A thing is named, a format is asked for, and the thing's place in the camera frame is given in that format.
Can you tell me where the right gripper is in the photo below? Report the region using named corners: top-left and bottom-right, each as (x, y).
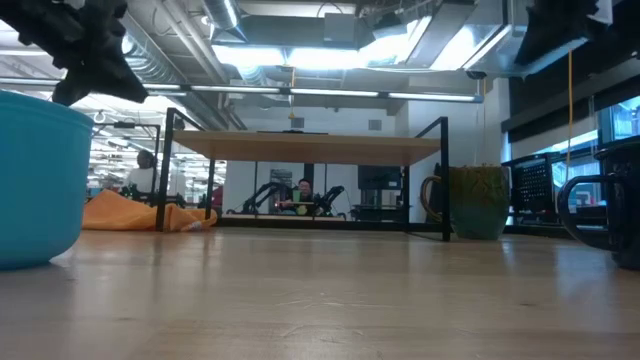
top-left (514, 0), bottom-right (601, 67)

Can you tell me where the long LED light bar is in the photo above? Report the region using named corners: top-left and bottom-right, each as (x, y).
top-left (0, 76), bottom-right (484, 105)

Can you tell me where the seated person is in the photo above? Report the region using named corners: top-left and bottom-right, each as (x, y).
top-left (279, 178), bottom-right (317, 216)

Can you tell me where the green glazed ceramic mug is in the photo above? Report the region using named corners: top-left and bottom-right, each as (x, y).
top-left (420, 164), bottom-right (512, 242)

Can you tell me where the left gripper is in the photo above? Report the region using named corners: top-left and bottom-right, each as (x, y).
top-left (0, 0), bottom-right (150, 107)

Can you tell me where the black monitor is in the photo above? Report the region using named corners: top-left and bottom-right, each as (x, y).
top-left (357, 164), bottom-right (404, 192)

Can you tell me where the orange cloth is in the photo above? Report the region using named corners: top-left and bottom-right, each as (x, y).
top-left (82, 189), bottom-right (219, 233)

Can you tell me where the black perforated panel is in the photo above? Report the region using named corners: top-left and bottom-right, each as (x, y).
top-left (501, 152), bottom-right (562, 226)

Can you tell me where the black ceramic mug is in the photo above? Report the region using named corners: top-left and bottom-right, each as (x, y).
top-left (556, 142), bottom-right (640, 272)

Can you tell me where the large blue bowl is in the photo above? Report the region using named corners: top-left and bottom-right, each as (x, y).
top-left (0, 89), bottom-right (95, 272)

